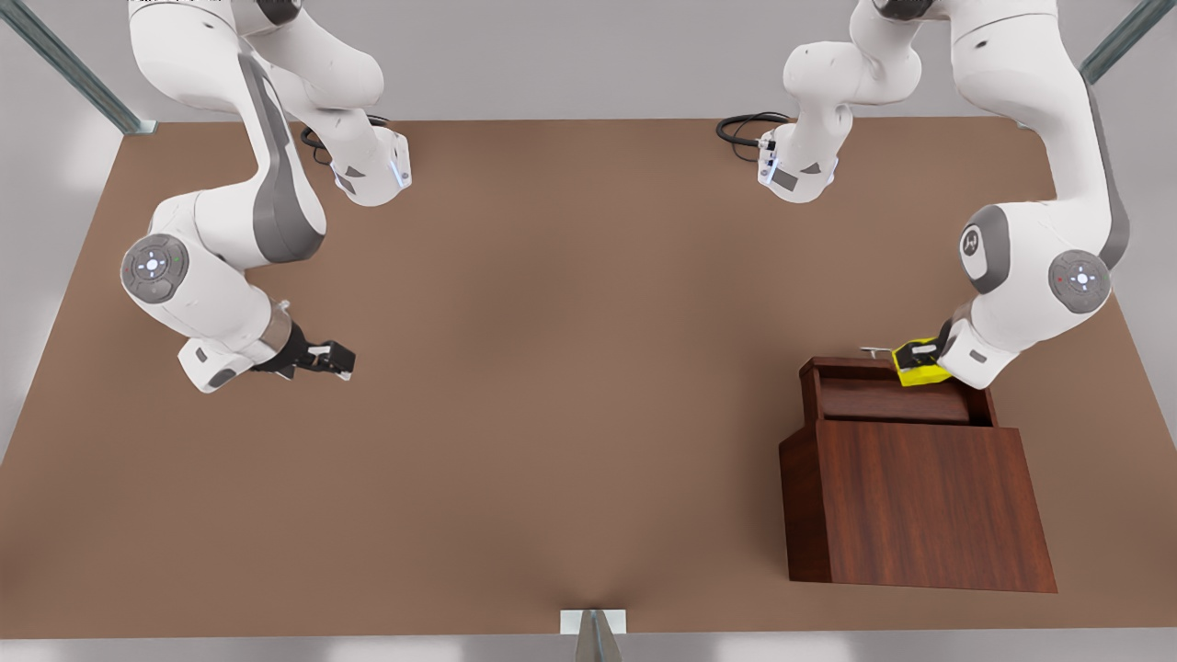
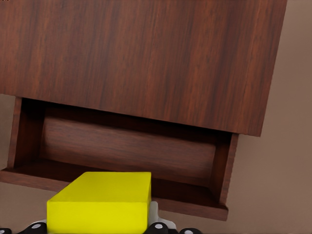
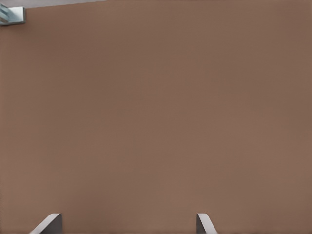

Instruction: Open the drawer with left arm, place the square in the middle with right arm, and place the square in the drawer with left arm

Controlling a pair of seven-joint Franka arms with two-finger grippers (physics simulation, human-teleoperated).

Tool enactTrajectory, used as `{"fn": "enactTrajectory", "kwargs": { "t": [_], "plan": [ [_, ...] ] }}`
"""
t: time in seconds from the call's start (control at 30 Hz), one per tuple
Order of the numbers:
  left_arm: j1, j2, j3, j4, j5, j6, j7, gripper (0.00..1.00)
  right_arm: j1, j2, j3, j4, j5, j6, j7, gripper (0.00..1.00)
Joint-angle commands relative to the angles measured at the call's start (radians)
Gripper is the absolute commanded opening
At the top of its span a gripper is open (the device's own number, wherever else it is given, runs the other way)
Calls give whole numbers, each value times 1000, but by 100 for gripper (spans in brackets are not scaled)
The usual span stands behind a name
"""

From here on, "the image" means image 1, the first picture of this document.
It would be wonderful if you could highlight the brown wooden cabinet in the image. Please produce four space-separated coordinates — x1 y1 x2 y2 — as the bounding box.
778 419 1059 595

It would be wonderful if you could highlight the yellow square block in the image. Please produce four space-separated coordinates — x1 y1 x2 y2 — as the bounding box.
891 337 955 388

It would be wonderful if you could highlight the brown wooden drawer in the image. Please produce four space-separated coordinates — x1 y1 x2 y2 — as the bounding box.
798 346 1000 429

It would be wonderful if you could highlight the black cable loop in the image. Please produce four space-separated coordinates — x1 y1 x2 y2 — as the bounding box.
300 114 393 168
715 111 794 164

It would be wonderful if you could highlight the silver frame post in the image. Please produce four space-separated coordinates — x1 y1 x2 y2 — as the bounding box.
560 608 629 662
0 0 158 137
1080 0 1177 86

